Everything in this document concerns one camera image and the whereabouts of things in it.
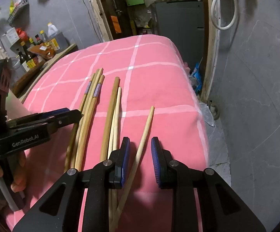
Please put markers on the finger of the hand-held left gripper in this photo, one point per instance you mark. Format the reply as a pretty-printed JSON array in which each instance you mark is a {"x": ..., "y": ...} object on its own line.
[
  {"x": 65, "y": 121},
  {"x": 57, "y": 112}
]

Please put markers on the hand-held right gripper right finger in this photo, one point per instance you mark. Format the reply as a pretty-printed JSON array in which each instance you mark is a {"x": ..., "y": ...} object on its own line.
[{"x": 155, "y": 164}]

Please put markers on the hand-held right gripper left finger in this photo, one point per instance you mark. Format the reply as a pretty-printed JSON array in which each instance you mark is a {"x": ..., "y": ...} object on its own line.
[{"x": 125, "y": 154}]

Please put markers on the brown chopstick purple band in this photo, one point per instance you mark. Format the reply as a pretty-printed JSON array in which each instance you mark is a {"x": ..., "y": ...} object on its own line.
[
  {"x": 88, "y": 88},
  {"x": 97, "y": 90}
]

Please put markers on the thick dark brown chopstick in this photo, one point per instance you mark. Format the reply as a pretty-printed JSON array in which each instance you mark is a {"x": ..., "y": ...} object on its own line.
[{"x": 111, "y": 116}]

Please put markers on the person's left hand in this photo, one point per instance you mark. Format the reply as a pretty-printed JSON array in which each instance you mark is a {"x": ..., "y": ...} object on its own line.
[{"x": 19, "y": 174}]

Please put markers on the orange-brown spice packet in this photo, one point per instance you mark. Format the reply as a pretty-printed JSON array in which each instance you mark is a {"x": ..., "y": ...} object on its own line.
[{"x": 43, "y": 52}]

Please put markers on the clear plastic jar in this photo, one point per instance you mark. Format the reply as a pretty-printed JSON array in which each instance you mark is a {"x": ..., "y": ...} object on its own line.
[{"x": 15, "y": 64}]

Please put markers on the dark bottle white label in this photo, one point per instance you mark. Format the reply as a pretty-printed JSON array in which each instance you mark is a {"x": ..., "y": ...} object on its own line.
[{"x": 21, "y": 59}]

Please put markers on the pink checked blanket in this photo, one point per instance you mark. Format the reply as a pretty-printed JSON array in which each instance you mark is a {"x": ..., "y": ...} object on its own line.
[{"x": 154, "y": 89}]

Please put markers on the clear plastic sheet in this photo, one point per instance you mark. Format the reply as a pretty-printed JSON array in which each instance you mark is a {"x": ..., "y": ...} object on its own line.
[{"x": 206, "y": 113}]

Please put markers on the dark bottle red label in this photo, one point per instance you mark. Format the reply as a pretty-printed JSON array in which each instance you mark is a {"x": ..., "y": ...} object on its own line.
[{"x": 38, "y": 40}]

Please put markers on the small bottle yellow cap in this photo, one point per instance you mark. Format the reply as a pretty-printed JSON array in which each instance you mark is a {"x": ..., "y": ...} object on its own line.
[{"x": 31, "y": 42}]

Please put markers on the tall bottle yellow cap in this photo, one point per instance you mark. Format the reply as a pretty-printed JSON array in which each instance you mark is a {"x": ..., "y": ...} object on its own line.
[{"x": 44, "y": 36}]

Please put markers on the white drain pipe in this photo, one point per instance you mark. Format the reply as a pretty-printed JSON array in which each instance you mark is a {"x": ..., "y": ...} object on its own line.
[{"x": 214, "y": 110}]

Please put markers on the clear oil jug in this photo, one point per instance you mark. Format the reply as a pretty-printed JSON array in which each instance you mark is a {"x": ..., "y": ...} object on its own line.
[{"x": 53, "y": 31}]

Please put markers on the red plastic bag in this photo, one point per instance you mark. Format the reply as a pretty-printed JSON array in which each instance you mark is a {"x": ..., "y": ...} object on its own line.
[{"x": 21, "y": 33}]

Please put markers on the blue plastic packet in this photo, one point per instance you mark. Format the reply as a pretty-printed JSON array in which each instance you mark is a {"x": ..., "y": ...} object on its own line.
[{"x": 197, "y": 75}]

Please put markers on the grey basket shelf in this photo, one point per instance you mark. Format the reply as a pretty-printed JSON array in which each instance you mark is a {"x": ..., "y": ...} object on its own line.
[{"x": 19, "y": 11}]

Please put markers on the yellow packet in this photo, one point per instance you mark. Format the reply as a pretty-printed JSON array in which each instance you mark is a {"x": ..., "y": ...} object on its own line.
[{"x": 12, "y": 7}]

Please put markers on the green box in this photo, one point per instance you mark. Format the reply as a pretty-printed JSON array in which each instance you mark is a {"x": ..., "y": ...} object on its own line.
[{"x": 135, "y": 1}]

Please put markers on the grey appliance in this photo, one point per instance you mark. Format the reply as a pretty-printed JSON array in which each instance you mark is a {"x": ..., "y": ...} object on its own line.
[{"x": 178, "y": 29}]

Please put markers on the white wall-mounted box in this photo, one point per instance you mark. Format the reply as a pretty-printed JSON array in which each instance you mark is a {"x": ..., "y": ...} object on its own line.
[{"x": 10, "y": 36}]

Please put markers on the wooden door frame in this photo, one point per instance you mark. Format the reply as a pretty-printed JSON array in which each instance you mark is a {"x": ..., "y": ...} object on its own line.
[{"x": 212, "y": 53}]

